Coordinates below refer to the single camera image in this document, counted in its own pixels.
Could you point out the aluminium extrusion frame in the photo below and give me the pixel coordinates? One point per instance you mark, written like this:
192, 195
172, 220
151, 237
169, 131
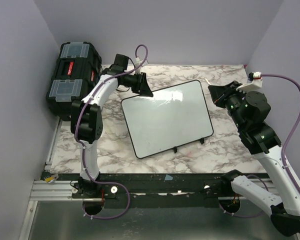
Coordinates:
51, 209

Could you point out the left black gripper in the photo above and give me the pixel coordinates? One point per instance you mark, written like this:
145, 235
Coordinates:
142, 87

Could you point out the black framed whiteboard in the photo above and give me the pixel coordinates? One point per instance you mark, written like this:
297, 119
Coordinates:
173, 117

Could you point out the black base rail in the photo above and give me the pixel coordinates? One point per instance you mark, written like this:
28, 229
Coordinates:
149, 190

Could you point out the blue tape piece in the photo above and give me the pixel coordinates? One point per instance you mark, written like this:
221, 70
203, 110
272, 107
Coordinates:
168, 177

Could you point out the black plastic toolbox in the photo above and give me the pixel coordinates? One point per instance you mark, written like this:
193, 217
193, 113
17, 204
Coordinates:
77, 71

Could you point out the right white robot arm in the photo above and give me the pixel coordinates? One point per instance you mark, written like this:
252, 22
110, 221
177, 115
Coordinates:
248, 111

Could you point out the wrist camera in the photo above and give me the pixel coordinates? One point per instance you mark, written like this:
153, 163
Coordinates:
254, 82
139, 63

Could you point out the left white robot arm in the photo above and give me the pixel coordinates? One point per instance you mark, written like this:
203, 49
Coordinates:
86, 115

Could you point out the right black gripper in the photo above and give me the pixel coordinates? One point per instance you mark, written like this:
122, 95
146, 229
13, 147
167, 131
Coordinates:
218, 91

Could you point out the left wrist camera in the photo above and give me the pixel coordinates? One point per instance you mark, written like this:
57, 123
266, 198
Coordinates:
139, 63

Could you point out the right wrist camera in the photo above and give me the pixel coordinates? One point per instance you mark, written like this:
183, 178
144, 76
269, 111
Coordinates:
254, 82

